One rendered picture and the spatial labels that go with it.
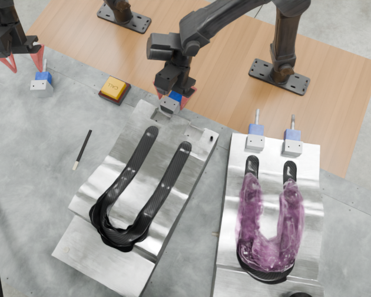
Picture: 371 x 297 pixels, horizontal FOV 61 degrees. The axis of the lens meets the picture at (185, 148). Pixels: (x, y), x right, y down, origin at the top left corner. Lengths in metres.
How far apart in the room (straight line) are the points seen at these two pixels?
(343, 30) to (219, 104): 1.53
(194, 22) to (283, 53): 0.29
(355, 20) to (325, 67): 1.34
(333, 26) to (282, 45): 1.52
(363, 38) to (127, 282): 2.10
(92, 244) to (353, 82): 0.97
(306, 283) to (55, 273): 0.67
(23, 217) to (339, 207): 0.93
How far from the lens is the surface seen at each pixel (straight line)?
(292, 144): 0.95
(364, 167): 2.05
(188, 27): 0.83
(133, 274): 0.89
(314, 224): 0.90
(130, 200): 0.84
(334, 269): 1.01
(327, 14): 2.49
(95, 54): 1.20
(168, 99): 1.00
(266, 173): 0.93
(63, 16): 1.35
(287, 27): 0.88
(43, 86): 1.13
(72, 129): 1.08
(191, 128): 0.94
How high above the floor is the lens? 1.74
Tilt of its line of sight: 71 degrees down
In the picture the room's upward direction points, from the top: 4 degrees counter-clockwise
